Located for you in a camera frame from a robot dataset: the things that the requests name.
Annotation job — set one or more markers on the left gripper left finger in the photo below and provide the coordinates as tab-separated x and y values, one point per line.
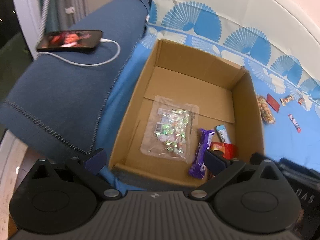
86	169

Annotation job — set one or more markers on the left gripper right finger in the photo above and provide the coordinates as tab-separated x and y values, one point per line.
223	171

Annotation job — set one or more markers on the red chocolate snack pack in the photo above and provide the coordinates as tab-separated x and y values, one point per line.
229	151

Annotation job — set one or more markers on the purple chocolate bar wrapper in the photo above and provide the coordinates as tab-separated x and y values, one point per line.
198	168

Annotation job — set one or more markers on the white purple stick packet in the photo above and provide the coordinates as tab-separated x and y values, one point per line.
223	134

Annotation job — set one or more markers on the red white stick packet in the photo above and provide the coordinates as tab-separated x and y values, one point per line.
295	123

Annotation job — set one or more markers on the clear bag of candies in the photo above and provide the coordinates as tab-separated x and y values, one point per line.
170	129

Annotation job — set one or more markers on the coated peanuts snack bag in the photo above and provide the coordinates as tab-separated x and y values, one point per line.
265	111

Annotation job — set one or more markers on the dark red packet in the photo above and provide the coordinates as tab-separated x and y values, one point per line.
273	103

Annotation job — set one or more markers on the blue sofa armrest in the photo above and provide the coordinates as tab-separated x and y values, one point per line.
56	105

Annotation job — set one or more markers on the small red wrapped candy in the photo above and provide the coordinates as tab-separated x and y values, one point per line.
300	101

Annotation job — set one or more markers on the yellow wrapped candy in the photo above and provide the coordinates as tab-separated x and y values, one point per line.
286	100

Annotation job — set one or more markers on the black smartphone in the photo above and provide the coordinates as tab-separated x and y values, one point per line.
70	40

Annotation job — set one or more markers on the blue white patterned sofa cover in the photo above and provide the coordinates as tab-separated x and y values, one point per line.
277	44

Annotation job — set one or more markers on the grey curtain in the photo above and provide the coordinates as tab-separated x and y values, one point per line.
62	14

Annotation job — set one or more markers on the white door frame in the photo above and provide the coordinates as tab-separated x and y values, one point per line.
28	14

